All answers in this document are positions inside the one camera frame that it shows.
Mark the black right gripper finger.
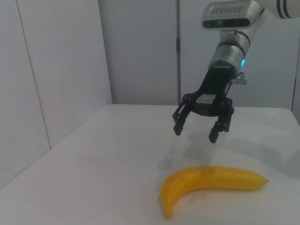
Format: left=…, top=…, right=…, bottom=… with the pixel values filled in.
left=172, top=95, right=195, bottom=136
left=208, top=99, right=235, bottom=143

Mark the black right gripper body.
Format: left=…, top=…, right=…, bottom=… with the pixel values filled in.
left=182, top=65, right=236, bottom=117

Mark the yellow banana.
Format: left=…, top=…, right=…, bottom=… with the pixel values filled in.
left=159, top=165, right=270, bottom=220

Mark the right wrist cable connector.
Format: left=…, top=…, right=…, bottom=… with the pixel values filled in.
left=230, top=72, right=248, bottom=86

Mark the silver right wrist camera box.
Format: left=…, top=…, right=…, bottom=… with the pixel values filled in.
left=201, top=0, right=261, bottom=31

